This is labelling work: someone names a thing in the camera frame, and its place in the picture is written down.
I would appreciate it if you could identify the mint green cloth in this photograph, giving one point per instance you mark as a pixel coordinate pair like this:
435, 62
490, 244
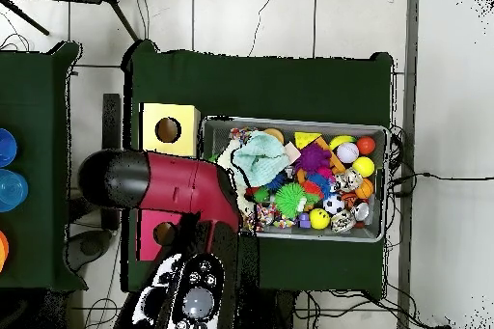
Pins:
262, 159

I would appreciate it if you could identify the clear mesh bin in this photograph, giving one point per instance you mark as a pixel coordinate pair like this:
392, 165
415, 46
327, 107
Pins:
309, 124

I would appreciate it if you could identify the wooden three-hole sorting box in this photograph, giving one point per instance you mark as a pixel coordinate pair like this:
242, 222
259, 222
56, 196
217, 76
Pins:
154, 117

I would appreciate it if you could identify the orange round disc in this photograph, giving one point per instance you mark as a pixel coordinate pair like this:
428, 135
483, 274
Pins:
275, 134

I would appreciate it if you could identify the wooden cube block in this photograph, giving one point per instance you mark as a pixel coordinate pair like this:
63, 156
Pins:
292, 152

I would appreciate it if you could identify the green spiky ball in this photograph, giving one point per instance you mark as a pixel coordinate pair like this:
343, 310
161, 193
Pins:
291, 201

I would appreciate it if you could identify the purple spiky ball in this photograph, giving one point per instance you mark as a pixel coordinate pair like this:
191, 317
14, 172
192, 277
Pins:
312, 158

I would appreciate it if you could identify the dark green table cloth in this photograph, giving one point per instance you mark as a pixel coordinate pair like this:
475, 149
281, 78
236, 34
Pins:
262, 86

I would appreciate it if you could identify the yellow smiley face ball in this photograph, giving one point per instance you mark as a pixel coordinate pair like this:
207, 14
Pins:
319, 219

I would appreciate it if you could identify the crushed silver can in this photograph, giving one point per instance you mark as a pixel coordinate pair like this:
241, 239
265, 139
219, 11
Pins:
349, 179

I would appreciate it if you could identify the red ball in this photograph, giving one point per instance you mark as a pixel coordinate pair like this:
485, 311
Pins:
366, 144

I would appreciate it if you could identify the dark green side-table cloth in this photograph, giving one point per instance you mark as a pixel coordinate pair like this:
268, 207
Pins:
38, 113

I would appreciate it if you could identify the light blue plastic cup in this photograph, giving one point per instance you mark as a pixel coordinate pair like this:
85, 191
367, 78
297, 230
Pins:
11, 190

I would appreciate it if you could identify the dark blue plastic cup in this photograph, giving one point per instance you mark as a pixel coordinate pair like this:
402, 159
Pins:
6, 148

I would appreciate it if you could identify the orange plastic cup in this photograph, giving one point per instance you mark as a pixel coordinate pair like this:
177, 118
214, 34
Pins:
3, 250

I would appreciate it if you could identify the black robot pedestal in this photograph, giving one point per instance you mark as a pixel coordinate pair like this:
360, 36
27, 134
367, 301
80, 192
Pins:
274, 312

